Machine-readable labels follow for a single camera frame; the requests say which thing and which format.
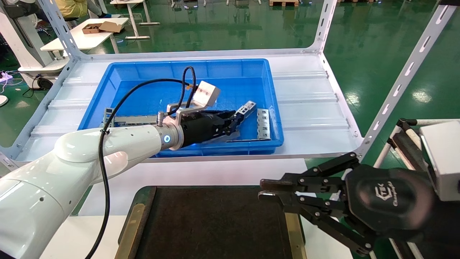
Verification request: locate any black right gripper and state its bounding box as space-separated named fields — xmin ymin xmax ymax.
xmin=258 ymin=152 xmax=437 ymax=256

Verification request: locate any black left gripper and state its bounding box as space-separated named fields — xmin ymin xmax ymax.
xmin=181 ymin=110 xmax=243 ymax=148

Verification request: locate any grey slotted metal bracket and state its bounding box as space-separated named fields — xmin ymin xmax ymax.
xmin=103 ymin=107 xmax=115 ymax=129
xmin=233 ymin=101 xmax=257 ymax=124
xmin=257 ymin=109 xmax=271 ymax=141

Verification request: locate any black container tray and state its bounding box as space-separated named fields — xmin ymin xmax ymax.
xmin=115 ymin=185 xmax=306 ymax=259

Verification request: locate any dark long metal channel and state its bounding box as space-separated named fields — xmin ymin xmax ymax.
xmin=201 ymin=129 xmax=242 ymax=144

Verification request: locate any blue plastic bin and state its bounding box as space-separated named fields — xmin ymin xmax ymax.
xmin=78 ymin=59 xmax=284 ymax=158

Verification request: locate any white metal shelf rack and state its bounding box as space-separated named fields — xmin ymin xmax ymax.
xmin=0 ymin=0 xmax=460 ymax=213

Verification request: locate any long grey metal channel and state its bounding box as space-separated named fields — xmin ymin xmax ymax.
xmin=115 ymin=115 xmax=159 ymax=126

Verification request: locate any open cardboard box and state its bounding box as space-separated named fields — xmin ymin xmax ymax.
xmin=82 ymin=21 xmax=123 ymax=35

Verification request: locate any white office table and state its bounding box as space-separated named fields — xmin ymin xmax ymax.
xmin=40 ymin=17 xmax=130 ymax=54

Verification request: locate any black caster wheel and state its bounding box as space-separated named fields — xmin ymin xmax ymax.
xmin=36 ymin=74 xmax=54 ymax=90

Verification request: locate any person in yellow clothing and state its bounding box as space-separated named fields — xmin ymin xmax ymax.
xmin=54 ymin=0 xmax=88 ymax=18

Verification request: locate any white machine column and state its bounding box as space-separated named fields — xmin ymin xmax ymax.
xmin=0 ymin=0 xmax=70 ymax=78

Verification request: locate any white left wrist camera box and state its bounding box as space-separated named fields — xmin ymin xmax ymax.
xmin=166 ymin=81 xmax=221 ymax=124

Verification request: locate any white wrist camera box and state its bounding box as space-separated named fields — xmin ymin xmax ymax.
xmin=166 ymin=81 xmax=221 ymax=124
xmin=420 ymin=121 xmax=460 ymax=202

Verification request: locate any pipe frame cart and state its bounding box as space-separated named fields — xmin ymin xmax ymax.
xmin=374 ymin=118 xmax=460 ymax=259

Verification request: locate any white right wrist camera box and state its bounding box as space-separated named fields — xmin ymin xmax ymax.
xmin=420 ymin=121 xmax=460 ymax=202

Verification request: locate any white desk frame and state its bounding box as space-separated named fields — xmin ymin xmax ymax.
xmin=110 ymin=0 xmax=160 ymax=39

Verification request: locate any white power strip with cables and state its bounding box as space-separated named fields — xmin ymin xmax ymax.
xmin=0 ymin=70 xmax=23 ymax=94

